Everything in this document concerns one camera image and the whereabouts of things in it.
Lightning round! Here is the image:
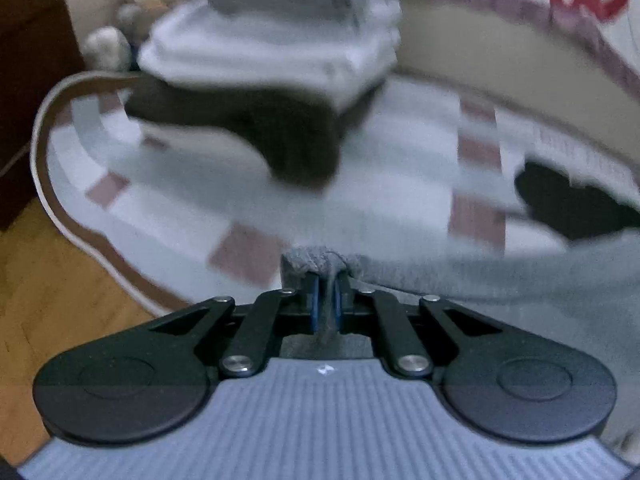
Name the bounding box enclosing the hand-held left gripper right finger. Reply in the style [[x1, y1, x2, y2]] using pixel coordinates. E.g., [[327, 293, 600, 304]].
[[334, 272, 502, 379]]

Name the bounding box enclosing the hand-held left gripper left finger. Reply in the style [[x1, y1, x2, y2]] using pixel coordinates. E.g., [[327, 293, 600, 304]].
[[149, 273, 321, 379]]

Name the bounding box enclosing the checkered blanket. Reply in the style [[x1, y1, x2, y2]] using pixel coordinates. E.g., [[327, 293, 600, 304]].
[[30, 70, 640, 317]]

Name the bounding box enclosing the black folded garment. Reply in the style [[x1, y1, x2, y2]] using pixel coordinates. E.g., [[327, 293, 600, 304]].
[[124, 76, 383, 192]]

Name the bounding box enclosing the white folded garment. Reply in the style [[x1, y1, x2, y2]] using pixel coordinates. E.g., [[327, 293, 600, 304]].
[[137, 0, 402, 112]]

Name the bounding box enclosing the beige bedding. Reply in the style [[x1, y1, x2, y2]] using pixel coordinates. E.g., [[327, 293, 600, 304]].
[[395, 0, 640, 128]]

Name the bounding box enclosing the white plush toy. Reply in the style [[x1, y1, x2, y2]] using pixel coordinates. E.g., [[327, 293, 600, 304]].
[[81, 26, 132, 72]]

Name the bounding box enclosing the dark wooden cabinet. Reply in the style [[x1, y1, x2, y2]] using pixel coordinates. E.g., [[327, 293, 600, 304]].
[[0, 0, 87, 232]]

